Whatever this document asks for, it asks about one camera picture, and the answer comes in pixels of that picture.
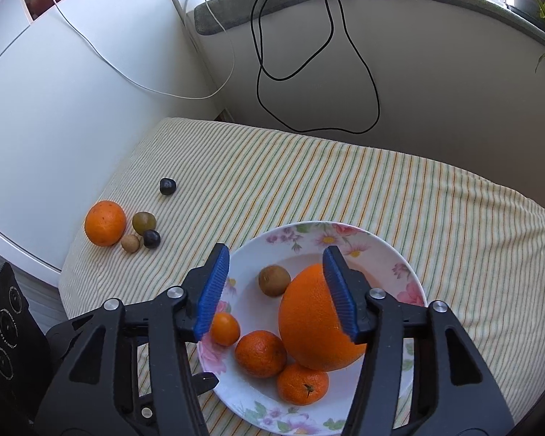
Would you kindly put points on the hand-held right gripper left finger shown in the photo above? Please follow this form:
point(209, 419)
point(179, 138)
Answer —
point(213, 290)

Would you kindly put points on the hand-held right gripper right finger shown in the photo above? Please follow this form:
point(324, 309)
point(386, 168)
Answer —
point(340, 299)

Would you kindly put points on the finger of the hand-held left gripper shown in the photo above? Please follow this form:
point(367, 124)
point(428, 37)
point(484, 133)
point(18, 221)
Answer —
point(205, 380)

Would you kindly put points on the smooth large orange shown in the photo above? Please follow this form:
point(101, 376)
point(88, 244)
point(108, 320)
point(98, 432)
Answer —
point(309, 327)

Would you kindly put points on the small kumquat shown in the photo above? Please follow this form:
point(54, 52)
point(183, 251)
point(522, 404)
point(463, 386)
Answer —
point(226, 330)

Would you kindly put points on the floral white plate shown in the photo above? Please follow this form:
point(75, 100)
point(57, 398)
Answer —
point(250, 395)

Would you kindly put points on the brown kiwi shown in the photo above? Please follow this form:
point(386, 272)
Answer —
point(275, 280)

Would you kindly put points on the dark plum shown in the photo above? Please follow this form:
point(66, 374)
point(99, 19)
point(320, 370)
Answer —
point(151, 239)
point(167, 186)

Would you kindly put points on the tangerine with stem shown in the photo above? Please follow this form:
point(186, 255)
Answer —
point(299, 384)

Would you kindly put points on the small tan kiwi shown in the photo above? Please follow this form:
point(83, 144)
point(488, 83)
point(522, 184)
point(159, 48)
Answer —
point(130, 243)

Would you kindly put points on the greenish kiwi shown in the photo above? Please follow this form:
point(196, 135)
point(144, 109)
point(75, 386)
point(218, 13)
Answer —
point(144, 221)

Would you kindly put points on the speckled large orange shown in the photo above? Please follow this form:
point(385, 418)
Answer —
point(105, 223)

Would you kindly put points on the striped cloth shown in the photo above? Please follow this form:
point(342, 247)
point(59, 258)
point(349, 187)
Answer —
point(390, 190)

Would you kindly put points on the white refrigerator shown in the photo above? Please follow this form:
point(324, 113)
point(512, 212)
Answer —
point(72, 122)

